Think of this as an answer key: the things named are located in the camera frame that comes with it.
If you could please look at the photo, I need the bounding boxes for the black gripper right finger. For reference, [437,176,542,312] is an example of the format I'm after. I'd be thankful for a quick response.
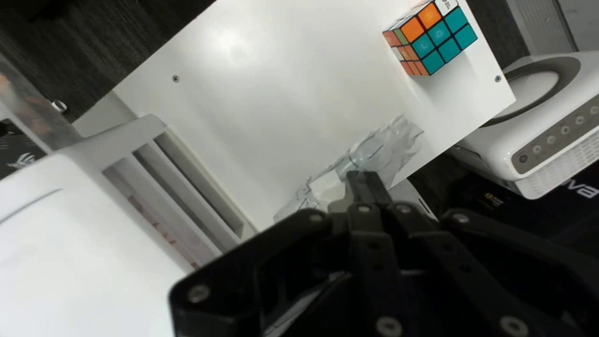
[369,174,599,337]

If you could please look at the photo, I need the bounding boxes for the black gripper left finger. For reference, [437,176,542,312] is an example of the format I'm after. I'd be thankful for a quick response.
[169,170,401,337]

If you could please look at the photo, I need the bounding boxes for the clear papers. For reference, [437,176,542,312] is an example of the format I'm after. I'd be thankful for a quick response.
[274,114,427,221]

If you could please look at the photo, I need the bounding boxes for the white plastic drawer unit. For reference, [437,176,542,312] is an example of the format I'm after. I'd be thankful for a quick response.
[0,112,259,337]

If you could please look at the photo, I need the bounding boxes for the white air purifier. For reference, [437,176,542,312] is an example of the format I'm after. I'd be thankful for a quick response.
[448,50,599,202]

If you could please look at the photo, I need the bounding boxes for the rubik's cube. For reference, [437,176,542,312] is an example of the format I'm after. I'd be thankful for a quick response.
[381,0,480,78]

